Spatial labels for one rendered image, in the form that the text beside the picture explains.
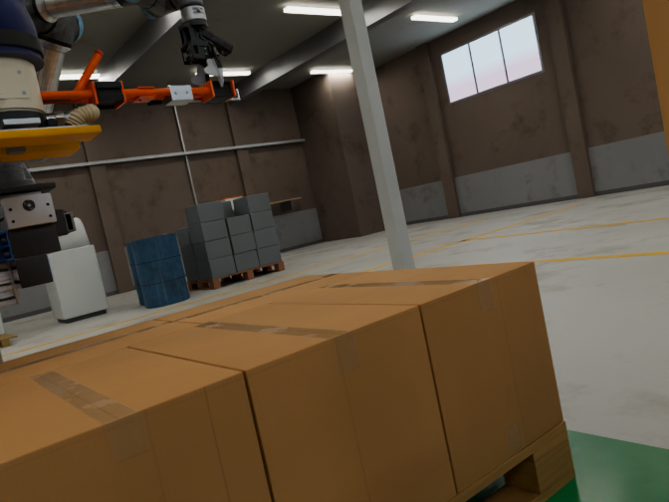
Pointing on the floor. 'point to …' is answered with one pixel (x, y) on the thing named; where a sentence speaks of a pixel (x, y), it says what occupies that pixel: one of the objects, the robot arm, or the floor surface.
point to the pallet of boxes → (229, 241)
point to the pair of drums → (157, 271)
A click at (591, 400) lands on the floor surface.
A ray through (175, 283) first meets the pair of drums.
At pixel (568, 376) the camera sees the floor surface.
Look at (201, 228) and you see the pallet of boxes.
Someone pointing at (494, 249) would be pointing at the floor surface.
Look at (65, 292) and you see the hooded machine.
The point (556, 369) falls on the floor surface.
